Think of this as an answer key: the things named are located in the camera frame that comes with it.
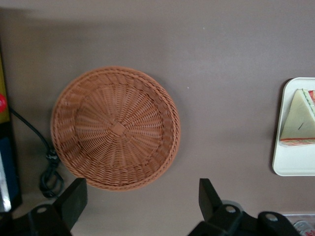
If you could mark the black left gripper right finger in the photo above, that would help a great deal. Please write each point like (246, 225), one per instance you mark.
(211, 204)

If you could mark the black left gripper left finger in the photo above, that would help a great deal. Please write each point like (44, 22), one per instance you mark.
(71, 199)

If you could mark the clear acrylic bottle rack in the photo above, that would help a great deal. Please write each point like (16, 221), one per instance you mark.
(288, 217)

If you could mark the triangular sandwich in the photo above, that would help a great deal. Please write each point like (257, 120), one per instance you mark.
(300, 118)

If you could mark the round brown wicker basket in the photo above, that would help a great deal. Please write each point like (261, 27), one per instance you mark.
(118, 127)

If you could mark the beige plastic tray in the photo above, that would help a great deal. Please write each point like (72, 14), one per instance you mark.
(292, 162)

